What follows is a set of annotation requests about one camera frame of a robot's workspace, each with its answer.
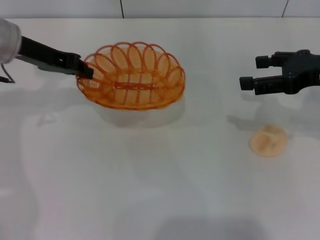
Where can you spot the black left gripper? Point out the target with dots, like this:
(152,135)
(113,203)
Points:
(50,58)

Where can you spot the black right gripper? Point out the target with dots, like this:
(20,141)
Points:
(302,72)

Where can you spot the orange woven plastic basket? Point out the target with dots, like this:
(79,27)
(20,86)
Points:
(135,87)

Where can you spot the beige steamed bun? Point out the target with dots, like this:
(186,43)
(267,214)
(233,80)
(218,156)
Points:
(268,141)

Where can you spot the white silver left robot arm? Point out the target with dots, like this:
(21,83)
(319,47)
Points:
(8,40)

